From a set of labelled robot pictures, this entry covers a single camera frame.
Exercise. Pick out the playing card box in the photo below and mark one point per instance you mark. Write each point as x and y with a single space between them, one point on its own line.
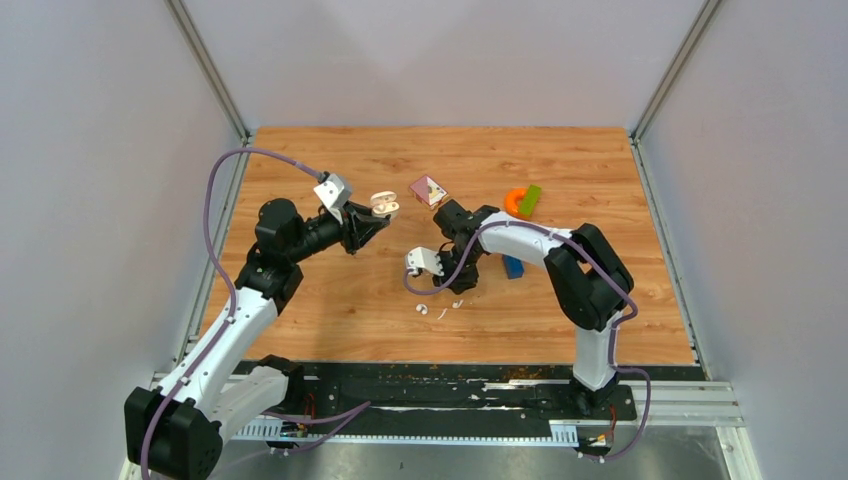
429 192

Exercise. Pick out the left aluminium corner post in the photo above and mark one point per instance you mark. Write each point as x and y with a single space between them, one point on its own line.
193 38

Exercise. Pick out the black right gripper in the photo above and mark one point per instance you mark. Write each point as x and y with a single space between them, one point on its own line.
460 284

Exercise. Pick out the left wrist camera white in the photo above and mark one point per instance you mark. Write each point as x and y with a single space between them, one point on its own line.
334 192

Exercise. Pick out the green building block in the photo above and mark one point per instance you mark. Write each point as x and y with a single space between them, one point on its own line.
529 198

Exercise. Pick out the white earbud charging case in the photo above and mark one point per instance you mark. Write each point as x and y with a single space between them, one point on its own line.
384 204

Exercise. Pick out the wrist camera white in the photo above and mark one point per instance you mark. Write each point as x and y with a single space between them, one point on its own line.
423 260
334 192

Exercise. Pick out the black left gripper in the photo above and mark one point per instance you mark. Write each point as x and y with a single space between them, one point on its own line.
359 226

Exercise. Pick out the orange ring toy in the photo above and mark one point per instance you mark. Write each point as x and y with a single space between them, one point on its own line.
511 203

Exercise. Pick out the blue building block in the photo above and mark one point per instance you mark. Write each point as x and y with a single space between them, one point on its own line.
514 268

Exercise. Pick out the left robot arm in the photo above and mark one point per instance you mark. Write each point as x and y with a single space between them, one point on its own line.
178 429

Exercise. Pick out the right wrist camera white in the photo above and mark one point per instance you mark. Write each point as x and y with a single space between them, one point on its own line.
423 260

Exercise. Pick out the right aluminium corner post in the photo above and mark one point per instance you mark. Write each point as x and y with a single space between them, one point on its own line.
690 42

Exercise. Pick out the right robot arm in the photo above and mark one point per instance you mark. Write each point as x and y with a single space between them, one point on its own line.
591 284

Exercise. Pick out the aluminium corner post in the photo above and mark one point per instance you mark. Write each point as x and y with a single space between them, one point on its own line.
193 38
690 42

